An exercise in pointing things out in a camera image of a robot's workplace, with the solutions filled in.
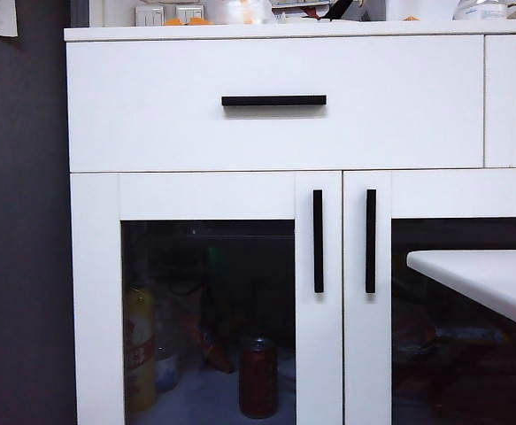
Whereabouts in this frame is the orange snack packet blue print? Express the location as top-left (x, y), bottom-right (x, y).
top-left (197, 325), bottom-right (235, 373)

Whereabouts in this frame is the black angled object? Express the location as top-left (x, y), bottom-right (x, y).
top-left (304, 0), bottom-right (355, 22)

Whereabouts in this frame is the white wall switch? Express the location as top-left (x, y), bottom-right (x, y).
top-left (174, 4), bottom-right (205, 24)
top-left (134, 4), bottom-right (165, 27)

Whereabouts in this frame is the yellow detergent bottle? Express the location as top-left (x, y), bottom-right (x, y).
top-left (124, 285), bottom-right (158, 413)

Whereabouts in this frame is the grey partition panel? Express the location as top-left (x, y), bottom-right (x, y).
top-left (0, 0), bottom-right (78, 425)

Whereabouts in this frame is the white cabinet body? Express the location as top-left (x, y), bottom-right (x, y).
top-left (63, 19), bottom-right (516, 425)

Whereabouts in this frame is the white drawer front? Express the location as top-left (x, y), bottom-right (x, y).
top-left (484, 34), bottom-right (516, 169)
top-left (65, 37), bottom-right (484, 173)

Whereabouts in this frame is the white glass cabinet door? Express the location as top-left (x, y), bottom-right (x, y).
top-left (70, 171), bottom-right (343, 425)
top-left (343, 169), bottom-right (516, 425)

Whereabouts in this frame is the black cabinet door handle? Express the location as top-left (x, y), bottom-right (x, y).
top-left (365, 189), bottom-right (377, 295)
top-left (312, 189), bottom-right (325, 294)

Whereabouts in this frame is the clear plastic container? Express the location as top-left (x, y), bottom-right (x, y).
top-left (451, 0), bottom-right (510, 21)

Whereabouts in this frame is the white side table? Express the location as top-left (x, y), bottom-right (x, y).
top-left (406, 250), bottom-right (516, 336)

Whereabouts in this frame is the clear plastic water bottle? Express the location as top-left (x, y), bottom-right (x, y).
top-left (154, 340), bottom-right (180, 393)

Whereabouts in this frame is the black drawer handle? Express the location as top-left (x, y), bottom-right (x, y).
top-left (221, 94), bottom-right (327, 108)

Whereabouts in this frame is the red beverage can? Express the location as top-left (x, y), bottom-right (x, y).
top-left (238, 336), bottom-right (280, 420)

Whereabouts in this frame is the white plastic bag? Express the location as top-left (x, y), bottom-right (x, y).
top-left (204, 0), bottom-right (276, 26)

